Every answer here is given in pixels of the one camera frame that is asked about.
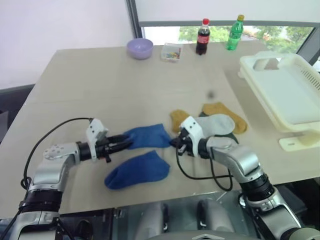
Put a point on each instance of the cola bottle with red cap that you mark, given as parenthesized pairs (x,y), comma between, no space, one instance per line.
(202,40)

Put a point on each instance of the dark side desk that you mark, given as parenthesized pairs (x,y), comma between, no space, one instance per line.
(12,97)

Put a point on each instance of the purple plastic bowl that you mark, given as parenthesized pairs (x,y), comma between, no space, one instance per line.
(139,48)

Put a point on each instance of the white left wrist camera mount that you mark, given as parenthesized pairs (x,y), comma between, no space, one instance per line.
(95,132)

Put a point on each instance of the cream plastic tray under basket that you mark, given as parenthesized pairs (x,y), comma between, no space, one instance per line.
(297,142)

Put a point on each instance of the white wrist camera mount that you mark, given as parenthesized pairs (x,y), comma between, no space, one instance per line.
(193,133)
(95,132)

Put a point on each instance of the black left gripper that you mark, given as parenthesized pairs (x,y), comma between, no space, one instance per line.
(103,148)

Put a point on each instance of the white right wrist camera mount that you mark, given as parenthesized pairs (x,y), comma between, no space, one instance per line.
(193,133)

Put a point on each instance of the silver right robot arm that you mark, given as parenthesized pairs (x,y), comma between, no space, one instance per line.
(240,160)

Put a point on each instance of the dark window frame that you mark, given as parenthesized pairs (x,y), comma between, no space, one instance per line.
(135,20)

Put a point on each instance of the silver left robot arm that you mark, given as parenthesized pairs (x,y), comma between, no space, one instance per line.
(55,160)

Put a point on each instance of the green bottle with yellow cap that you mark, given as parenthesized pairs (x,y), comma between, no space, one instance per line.
(234,33)

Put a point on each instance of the cream plastic basket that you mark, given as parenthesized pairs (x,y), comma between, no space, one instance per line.
(282,87)

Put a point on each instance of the blue sock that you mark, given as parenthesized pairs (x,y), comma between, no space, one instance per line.
(147,136)
(137,173)

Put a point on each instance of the mustard yellow sock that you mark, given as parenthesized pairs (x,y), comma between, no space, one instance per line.
(178,120)
(225,115)

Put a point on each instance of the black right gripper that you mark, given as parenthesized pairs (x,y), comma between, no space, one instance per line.
(185,146)

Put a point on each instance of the light grey sock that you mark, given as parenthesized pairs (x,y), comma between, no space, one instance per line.
(217,125)

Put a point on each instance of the clear box of coloured clips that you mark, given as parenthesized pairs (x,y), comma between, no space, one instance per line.
(171,53)

